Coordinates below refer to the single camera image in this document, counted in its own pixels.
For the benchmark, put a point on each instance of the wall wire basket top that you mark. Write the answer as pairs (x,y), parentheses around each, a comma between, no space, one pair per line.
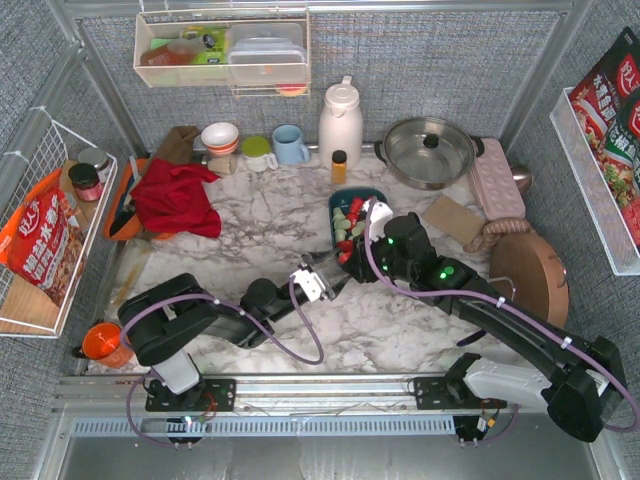
(162,58)

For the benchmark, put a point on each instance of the red capsule cluster front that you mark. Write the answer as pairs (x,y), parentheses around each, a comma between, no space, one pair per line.
(345,245)

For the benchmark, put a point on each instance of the red cloth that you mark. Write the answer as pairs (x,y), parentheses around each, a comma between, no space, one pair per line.
(171,199)

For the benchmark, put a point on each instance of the steel pot with lid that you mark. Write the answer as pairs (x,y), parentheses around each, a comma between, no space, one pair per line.
(428,153)

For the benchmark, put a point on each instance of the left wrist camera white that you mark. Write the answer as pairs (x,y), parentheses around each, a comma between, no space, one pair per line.
(310,282)

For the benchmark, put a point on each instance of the orange cup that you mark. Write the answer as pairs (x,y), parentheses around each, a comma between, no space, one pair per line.
(102,344)

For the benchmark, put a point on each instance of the pink egg tray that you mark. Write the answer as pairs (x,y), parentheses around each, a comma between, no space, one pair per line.
(492,182)

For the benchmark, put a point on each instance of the blue mug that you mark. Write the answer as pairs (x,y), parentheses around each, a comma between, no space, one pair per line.
(289,146)

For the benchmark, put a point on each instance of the cork mat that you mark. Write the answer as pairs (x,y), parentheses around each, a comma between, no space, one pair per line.
(453,219)

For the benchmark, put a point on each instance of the clear plastic containers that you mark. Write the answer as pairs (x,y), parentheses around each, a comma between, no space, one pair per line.
(267,53)

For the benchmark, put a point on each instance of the orange tray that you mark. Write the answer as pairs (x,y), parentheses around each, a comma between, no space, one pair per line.
(121,223)

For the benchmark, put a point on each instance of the left wire basket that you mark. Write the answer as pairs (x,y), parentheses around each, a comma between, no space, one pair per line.
(26,311)

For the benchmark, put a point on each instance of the teal storage basket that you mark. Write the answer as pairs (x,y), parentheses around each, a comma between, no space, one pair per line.
(342,198)

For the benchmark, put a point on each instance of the dark lid jar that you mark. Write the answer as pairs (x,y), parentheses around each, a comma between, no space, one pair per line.
(85,182)

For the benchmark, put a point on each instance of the orange spice bottle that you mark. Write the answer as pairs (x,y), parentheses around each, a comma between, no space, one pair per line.
(338,167)

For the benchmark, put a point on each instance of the right white rack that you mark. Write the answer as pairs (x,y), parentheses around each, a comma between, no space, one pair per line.
(615,237)

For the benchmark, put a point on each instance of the red snack bags right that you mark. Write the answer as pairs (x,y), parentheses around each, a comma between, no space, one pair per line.
(606,105)

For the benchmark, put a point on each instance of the silver lid jar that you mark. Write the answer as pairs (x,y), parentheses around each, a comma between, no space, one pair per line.
(97,158)

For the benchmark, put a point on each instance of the brown cloth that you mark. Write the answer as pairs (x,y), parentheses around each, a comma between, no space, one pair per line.
(177,146)

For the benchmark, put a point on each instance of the round wooden board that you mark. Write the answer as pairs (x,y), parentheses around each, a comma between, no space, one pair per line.
(526,267)

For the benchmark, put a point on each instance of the green lid white cup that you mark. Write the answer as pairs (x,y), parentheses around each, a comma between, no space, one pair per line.
(257,154)

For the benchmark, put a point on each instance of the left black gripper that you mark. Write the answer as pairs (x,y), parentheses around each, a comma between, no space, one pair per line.
(333,279)

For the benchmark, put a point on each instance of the green capsule cluster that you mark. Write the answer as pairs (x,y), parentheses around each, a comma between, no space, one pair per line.
(340,235)

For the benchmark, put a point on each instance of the white thermos jug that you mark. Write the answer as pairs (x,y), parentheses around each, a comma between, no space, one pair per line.
(341,124)

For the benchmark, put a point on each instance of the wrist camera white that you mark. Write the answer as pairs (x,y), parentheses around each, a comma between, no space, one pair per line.
(377,215)
(310,282)

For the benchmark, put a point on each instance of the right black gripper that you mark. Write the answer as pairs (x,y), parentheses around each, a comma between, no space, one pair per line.
(358,259)

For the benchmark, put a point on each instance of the white orange bowl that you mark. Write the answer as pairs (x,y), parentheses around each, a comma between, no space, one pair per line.
(220,138)

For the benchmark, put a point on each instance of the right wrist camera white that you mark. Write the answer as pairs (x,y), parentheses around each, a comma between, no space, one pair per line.
(377,215)

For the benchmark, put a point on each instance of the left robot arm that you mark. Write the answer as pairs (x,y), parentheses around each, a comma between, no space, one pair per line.
(158,323)

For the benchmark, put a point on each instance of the red snack bag left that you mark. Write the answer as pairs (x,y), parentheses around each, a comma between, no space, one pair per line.
(39,243)

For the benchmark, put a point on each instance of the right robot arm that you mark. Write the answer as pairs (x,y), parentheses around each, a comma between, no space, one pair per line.
(584,381)

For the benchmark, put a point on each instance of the glass spice jar lying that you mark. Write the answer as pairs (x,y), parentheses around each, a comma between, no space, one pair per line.
(223,165)

